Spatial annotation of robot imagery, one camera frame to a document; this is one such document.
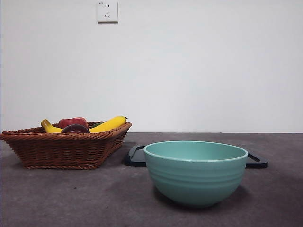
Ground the teal ribbed bowl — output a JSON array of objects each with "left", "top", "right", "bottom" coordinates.
[{"left": 143, "top": 140, "right": 249, "bottom": 209}]

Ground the white wall socket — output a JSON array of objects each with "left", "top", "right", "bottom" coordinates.
[{"left": 97, "top": 1, "right": 118, "bottom": 24}]

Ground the brown wicker basket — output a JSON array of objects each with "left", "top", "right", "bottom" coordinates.
[{"left": 0, "top": 122, "right": 133, "bottom": 170}]

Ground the red apple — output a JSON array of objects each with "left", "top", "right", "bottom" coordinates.
[{"left": 58, "top": 117, "right": 89, "bottom": 130}]

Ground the black rectangular tray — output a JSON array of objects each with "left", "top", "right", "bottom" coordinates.
[{"left": 123, "top": 145, "right": 269, "bottom": 170}]

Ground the yellow banana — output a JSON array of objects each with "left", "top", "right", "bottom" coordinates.
[{"left": 40, "top": 116, "right": 128, "bottom": 134}]

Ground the dark red plum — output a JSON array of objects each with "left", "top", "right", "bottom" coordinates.
[{"left": 62, "top": 124, "right": 91, "bottom": 134}]

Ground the dark green vegetable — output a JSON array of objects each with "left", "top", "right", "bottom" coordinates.
[{"left": 89, "top": 121, "right": 106, "bottom": 130}]

